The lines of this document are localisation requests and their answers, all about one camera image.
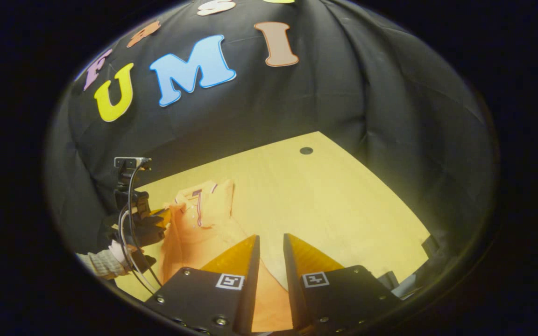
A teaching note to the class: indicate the black backdrop cloth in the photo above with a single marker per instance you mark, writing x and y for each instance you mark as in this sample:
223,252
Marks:
343,93

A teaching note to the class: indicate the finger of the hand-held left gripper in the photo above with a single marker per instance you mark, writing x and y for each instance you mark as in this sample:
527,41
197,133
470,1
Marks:
162,217

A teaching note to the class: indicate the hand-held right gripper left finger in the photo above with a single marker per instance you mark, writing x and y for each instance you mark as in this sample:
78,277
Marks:
251,289

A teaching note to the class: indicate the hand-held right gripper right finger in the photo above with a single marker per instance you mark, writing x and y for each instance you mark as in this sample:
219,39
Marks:
292,289

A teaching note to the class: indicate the orange polo T-shirt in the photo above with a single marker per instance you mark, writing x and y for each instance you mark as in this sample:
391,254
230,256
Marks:
203,233

